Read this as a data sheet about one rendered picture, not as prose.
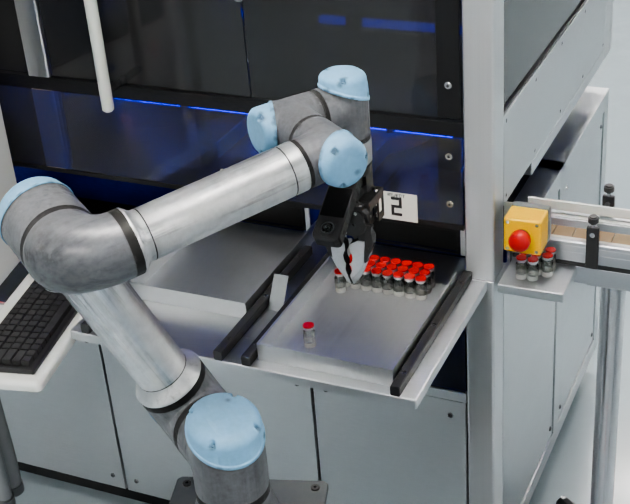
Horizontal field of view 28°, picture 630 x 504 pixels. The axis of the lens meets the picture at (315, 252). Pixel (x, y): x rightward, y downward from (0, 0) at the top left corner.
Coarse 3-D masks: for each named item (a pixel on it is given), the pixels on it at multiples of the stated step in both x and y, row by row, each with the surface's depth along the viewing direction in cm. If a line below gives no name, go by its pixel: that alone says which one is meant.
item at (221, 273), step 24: (216, 240) 264; (240, 240) 263; (264, 240) 263; (288, 240) 262; (312, 240) 261; (168, 264) 257; (192, 264) 256; (216, 264) 255; (240, 264) 255; (264, 264) 254; (144, 288) 244; (168, 288) 242; (192, 288) 248; (216, 288) 247; (240, 288) 247; (264, 288) 242; (216, 312) 240; (240, 312) 237
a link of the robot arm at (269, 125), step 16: (304, 96) 188; (320, 96) 188; (256, 112) 184; (272, 112) 184; (288, 112) 184; (304, 112) 182; (320, 112) 187; (256, 128) 185; (272, 128) 184; (288, 128) 182; (256, 144) 187; (272, 144) 184
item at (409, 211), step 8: (384, 192) 242; (392, 192) 241; (384, 200) 243; (392, 200) 242; (408, 200) 240; (416, 200) 240; (384, 208) 244; (400, 208) 242; (408, 208) 241; (416, 208) 241; (384, 216) 245; (392, 216) 244; (400, 216) 243; (408, 216) 242; (416, 216) 241
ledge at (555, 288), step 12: (504, 276) 244; (540, 276) 243; (552, 276) 243; (564, 276) 242; (504, 288) 241; (516, 288) 240; (528, 288) 239; (540, 288) 239; (552, 288) 239; (564, 288) 239; (552, 300) 238
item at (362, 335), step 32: (320, 288) 244; (448, 288) 236; (288, 320) 234; (320, 320) 235; (352, 320) 234; (384, 320) 233; (416, 320) 232; (288, 352) 221; (320, 352) 225; (352, 352) 225; (384, 352) 224; (384, 384) 216
